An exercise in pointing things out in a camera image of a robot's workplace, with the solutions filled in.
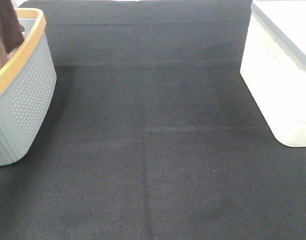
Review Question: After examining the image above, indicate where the grey perforated laundry basket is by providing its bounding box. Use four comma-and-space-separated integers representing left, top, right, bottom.
0, 8, 57, 166

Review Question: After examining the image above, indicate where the white plastic storage box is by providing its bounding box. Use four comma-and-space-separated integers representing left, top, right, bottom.
240, 0, 306, 147

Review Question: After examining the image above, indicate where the brown towel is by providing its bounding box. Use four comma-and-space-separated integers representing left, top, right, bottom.
0, 0, 24, 69

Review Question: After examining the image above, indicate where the black table cloth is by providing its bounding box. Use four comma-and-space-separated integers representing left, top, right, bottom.
0, 0, 306, 240

